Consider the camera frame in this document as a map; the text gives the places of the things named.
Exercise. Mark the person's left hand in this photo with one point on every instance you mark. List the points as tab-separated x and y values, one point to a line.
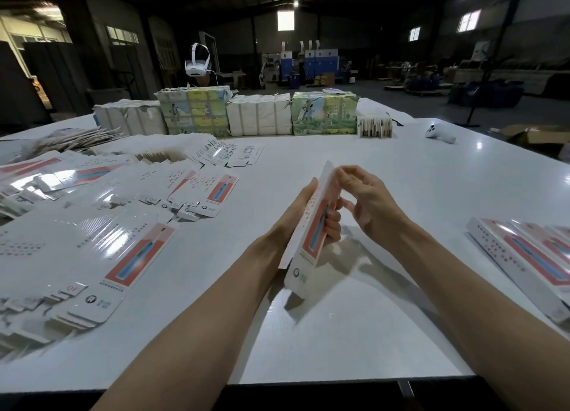
289	228

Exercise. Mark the person's right hand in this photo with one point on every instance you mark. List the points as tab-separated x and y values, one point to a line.
374	210

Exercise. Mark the red white carton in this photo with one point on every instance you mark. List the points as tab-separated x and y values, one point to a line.
312	237

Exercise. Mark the pile of carton blanks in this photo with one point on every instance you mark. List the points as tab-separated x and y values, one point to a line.
85	228

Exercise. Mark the person's left forearm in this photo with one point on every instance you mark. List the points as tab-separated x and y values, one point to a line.
191	339

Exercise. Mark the person's right forearm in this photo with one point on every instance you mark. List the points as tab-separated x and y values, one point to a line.
494	322

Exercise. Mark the small beige card stack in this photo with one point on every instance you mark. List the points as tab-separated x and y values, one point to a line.
375	126

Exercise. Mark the small black tool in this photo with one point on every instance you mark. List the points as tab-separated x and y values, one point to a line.
395	118

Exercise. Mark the small white object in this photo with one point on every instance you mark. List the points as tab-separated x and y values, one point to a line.
440	132

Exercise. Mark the green printed carton bundle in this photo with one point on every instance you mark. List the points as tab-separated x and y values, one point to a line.
324	113

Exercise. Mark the row of white cartons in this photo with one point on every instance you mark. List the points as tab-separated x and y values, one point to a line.
129	119
259	116

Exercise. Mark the green yellow carton bundle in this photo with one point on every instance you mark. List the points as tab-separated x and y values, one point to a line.
194	112

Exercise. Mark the blue machine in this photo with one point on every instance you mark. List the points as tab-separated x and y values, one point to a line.
319	66

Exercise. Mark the blue bins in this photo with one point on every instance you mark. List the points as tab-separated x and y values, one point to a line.
485	94

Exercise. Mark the black floor stand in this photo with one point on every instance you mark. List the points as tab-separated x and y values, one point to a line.
485	77

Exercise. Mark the open cardboard box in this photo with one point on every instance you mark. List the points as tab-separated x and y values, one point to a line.
539	139

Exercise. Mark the white headset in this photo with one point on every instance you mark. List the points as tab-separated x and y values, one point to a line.
197	61

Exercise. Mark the square bright window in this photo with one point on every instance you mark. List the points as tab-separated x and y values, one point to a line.
286	20

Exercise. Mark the grey crate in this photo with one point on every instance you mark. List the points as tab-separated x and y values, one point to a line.
109	95

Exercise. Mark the pile of grey flat sheets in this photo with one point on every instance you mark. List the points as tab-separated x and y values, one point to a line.
62	142

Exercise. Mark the dark grey cabinet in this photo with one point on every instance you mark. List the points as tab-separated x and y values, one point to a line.
55	72

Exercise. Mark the small wall window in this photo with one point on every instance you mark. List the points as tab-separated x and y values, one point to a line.
414	34

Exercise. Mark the double wall window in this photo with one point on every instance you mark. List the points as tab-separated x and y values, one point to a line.
468	20

